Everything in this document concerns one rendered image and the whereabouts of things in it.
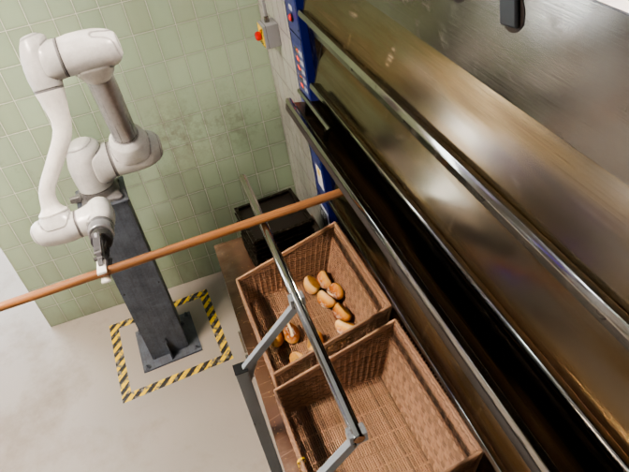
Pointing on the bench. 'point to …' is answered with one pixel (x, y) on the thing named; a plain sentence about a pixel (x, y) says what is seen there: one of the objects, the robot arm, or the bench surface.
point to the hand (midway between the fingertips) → (103, 272)
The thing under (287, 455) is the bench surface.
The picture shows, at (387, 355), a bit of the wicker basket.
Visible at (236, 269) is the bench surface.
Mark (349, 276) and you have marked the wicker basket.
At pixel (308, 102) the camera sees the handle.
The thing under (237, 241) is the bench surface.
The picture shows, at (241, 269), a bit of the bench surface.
